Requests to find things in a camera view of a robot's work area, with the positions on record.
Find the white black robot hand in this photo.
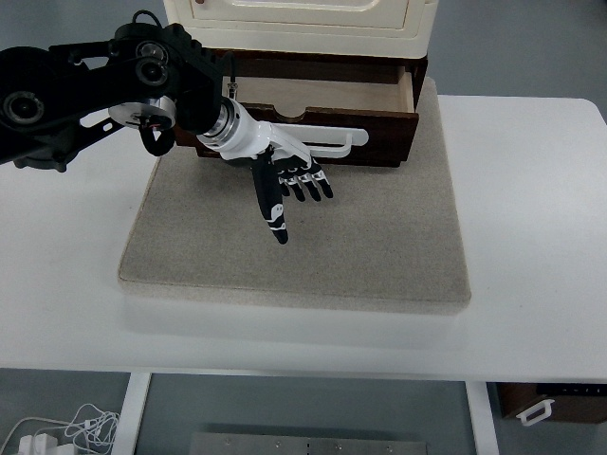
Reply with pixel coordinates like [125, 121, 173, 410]
[215, 104, 336, 246]

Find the white plastic drawer handle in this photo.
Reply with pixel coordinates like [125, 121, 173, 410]
[272, 123, 370, 160]

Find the grey fabric mat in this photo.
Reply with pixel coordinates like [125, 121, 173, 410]
[117, 78, 474, 318]

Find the grey metal plate with screws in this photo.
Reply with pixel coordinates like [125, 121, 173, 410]
[189, 430, 431, 455]

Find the brown wooden box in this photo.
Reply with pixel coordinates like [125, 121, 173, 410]
[495, 382, 607, 425]

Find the white charger plug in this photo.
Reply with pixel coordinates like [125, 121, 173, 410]
[17, 431, 61, 455]

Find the cream plastic cabinet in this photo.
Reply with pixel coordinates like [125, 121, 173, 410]
[163, 0, 435, 61]

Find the white cable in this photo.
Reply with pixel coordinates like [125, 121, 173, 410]
[0, 403, 122, 455]

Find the dark brown wooden drawer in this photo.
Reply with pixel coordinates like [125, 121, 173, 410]
[173, 65, 421, 170]

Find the small white plastic handle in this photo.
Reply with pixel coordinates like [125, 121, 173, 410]
[515, 398, 556, 427]

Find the white table leg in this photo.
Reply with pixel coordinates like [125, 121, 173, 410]
[464, 381, 500, 455]
[115, 373, 153, 455]

